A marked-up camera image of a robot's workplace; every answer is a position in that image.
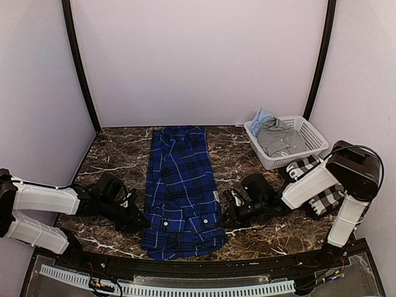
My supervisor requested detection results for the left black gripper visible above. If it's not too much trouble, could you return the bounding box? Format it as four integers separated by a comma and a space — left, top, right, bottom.
98, 197, 151, 232

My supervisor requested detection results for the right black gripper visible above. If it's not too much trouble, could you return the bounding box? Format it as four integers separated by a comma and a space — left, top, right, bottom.
215, 197, 266, 229

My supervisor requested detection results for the blue plaid long sleeve shirt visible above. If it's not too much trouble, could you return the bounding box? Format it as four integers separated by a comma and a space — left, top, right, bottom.
142, 126, 228, 261

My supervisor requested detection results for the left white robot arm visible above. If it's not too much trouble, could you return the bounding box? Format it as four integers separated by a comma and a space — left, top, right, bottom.
1, 168, 150, 270

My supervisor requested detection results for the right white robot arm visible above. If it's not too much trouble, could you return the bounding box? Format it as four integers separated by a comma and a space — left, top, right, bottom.
217, 140, 384, 269

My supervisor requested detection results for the grey button shirt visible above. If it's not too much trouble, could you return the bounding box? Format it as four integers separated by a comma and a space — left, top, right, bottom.
256, 117, 308, 158

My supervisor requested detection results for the black white checkered folded shirt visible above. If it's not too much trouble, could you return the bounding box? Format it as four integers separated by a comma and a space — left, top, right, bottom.
278, 155, 346, 218

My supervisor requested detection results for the light blue shirt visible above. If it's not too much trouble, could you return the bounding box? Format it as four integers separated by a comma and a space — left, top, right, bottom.
249, 108, 274, 137

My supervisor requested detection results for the white plastic laundry basket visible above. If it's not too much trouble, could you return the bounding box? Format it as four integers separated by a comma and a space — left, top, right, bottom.
244, 116, 329, 170

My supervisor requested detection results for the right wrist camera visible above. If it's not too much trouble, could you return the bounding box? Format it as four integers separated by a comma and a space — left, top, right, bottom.
223, 173, 276, 207

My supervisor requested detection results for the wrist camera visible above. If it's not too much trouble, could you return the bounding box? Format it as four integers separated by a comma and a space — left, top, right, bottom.
223, 173, 276, 207
95, 173, 137, 207

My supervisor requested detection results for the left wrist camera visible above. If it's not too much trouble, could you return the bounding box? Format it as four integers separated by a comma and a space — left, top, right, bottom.
95, 173, 137, 207

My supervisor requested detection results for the white slotted cable duct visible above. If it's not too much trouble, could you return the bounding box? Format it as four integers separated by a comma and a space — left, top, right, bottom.
39, 264, 295, 297

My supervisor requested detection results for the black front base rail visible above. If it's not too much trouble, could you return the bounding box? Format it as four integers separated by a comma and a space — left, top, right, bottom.
37, 238, 369, 282

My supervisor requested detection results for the left black corner post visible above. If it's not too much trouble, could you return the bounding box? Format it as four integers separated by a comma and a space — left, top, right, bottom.
61, 0, 101, 134

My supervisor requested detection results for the black corner post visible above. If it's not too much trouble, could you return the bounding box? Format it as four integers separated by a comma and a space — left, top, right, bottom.
61, 0, 101, 134
303, 0, 337, 121

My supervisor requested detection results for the right black corner post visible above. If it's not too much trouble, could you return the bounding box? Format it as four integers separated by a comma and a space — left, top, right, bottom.
303, 0, 337, 121

